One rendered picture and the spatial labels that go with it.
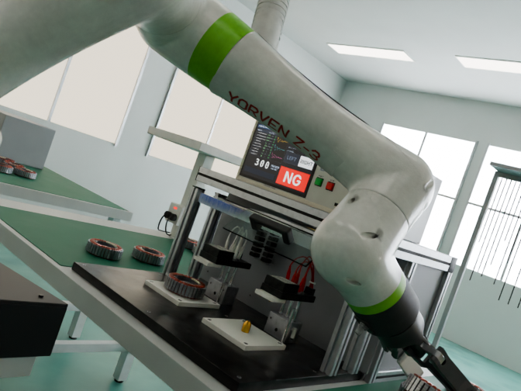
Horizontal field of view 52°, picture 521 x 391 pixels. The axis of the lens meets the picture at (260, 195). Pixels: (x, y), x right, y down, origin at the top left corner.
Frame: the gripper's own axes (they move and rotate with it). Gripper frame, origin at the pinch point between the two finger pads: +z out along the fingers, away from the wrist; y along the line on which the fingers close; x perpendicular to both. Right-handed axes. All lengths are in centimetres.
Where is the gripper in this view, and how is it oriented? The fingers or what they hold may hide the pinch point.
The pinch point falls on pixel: (439, 389)
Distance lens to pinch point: 99.8
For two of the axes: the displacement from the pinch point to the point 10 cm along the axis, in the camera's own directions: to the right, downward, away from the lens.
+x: 7.1, -6.6, 2.5
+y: 4.9, 2.0, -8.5
